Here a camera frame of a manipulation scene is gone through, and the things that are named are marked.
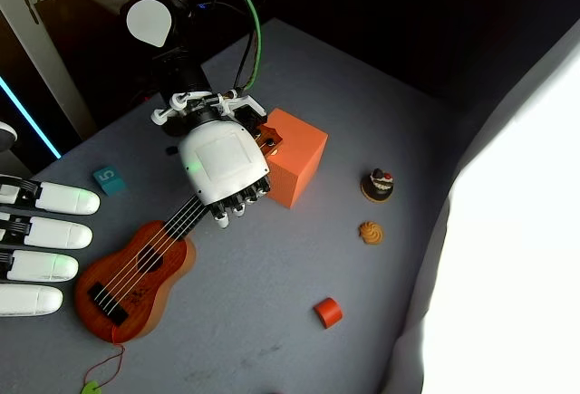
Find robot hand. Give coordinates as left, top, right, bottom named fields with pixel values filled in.
left=178, top=117, right=273, bottom=230
left=0, top=121, right=102, bottom=318

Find small brown ukulele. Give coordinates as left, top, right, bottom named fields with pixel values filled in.
left=73, top=122, right=286, bottom=345

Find blue number five block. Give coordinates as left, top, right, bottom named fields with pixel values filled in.
left=92, top=166, right=126, bottom=197

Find large orange block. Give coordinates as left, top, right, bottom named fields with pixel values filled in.
left=262, top=108, right=330, bottom=210

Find cyan light strip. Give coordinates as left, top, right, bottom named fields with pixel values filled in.
left=0, top=75, right=63, bottom=159

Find grey table cloth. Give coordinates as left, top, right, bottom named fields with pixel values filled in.
left=0, top=16, right=580, bottom=394

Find chocolate toy cake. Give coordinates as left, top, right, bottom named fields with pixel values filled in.
left=360, top=168, right=395, bottom=204

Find swirled toy cookie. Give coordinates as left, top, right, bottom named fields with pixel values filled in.
left=358, top=220, right=385, bottom=246

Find orange half-cylinder block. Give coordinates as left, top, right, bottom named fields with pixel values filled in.
left=313, top=296, right=344, bottom=330

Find black backdrop curtain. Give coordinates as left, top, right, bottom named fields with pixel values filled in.
left=198, top=0, right=580, bottom=110

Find white backdrop sheet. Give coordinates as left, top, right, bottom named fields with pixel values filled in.
left=419, top=26, right=580, bottom=394

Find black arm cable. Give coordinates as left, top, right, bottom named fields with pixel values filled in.
left=194, top=0, right=257, bottom=94

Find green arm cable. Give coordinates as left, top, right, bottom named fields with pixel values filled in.
left=206, top=0, right=264, bottom=91

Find green pick with red string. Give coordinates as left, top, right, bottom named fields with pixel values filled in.
left=81, top=343, right=127, bottom=394

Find white door frame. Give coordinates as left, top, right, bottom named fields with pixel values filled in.
left=0, top=0, right=100, bottom=173

